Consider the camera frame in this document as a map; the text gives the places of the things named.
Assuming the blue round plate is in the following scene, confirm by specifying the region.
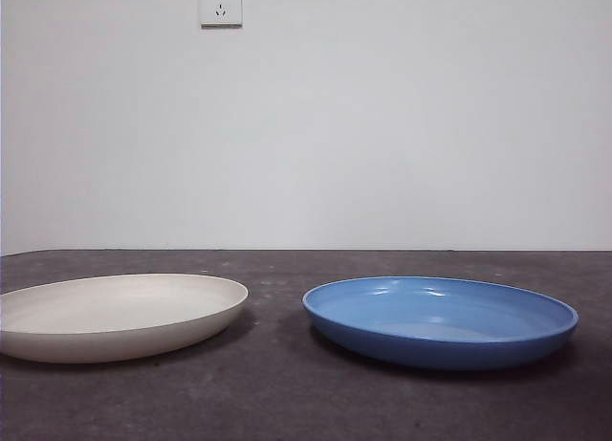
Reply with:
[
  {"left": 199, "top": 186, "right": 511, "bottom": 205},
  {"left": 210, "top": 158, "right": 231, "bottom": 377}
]
[{"left": 301, "top": 276, "right": 580, "bottom": 371}]

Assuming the white round plate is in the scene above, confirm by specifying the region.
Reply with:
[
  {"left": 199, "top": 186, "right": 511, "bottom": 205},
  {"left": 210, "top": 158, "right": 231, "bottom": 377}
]
[{"left": 0, "top": 273, "right": 250, "bottom": 364}]

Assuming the white wall power socket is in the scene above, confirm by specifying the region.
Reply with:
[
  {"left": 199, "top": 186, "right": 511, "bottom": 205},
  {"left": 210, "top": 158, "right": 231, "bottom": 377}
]
[{"left": 199, "top": 0, "right": 244, "bottom": 30}]

